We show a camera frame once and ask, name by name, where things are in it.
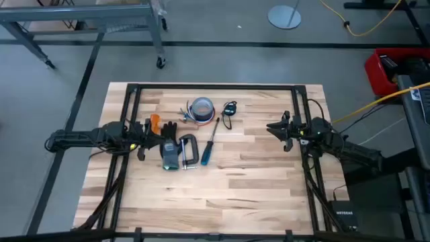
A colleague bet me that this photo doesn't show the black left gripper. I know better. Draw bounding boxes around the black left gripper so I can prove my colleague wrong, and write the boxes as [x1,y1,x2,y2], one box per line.
[128,116,165,162]

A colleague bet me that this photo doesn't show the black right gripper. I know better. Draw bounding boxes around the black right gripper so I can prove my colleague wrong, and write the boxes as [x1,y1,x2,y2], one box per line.
[266,110,305,153]

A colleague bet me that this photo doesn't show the black cord spool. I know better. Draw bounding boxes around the black cord spool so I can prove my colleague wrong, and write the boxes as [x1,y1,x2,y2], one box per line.
[222,100,238,117]

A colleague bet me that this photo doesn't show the orange plastic bottle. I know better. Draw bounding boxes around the orange plastic bottle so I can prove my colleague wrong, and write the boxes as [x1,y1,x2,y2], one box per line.
[149,113,163,136]

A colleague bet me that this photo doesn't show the grey black work glove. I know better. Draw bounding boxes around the grey black work glove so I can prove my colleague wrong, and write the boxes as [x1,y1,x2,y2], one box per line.
[159,120,181,171]

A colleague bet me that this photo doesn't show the black C-clamp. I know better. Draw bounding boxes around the black C-clamp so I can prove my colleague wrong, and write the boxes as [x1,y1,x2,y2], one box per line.
[177,133,200,171]

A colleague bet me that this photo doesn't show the red plastic bin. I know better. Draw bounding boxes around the red plastic bin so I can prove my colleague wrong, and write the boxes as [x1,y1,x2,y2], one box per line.
[364,47,430,97]

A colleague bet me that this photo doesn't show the grey round floor stand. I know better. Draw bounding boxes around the grey round floor stand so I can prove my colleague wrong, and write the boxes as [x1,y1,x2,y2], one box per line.
[267,0,302,30]

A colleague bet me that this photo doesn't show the black horizontal support beam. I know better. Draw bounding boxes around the black horizontal support beam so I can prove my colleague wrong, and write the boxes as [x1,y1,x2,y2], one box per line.
[0,228,430,242]

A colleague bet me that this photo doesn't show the black diagonal desk strut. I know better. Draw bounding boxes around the black diagonal desk strut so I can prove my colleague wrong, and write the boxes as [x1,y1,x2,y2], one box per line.
[345,147,419,186]

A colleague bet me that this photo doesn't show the grey desk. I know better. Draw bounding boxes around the grey desk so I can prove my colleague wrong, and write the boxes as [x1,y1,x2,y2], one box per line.
[397,74,430,242]

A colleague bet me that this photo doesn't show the grey metal cart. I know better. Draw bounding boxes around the grey metal cart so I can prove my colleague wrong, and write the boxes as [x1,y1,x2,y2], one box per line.
[0,0,169,71]

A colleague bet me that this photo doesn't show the coloured wire bundle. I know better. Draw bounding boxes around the coloured wire bundle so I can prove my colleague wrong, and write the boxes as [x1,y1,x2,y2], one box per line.
[179,106,216,128]

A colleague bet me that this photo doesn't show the blue-handled screwdriver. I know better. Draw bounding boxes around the blue-handled screwdriver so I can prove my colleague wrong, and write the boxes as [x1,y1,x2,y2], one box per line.
[200,116,221,166]

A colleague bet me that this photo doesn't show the black aluminium table frame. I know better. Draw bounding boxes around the black aluminium table frame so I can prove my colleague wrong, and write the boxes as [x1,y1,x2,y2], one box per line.
[95,82,337,236]

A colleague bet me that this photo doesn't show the black cable bundle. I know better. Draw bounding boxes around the black cable bundle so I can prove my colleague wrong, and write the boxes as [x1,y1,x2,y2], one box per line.
[72,153,125,233]
[300,147,347,233]

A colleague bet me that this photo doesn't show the black network switch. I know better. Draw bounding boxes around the black network switch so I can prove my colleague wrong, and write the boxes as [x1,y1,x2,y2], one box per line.
[328,200,359,232]

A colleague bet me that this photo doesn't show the yellow extension cable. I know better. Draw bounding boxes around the yellow extension cable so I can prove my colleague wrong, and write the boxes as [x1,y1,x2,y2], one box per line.
[318,0,403,38]
[331,81,430,124]

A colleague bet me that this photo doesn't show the black floor stand frame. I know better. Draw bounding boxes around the black floor stand frame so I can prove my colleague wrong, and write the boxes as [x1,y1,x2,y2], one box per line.
[343,0,430,46]

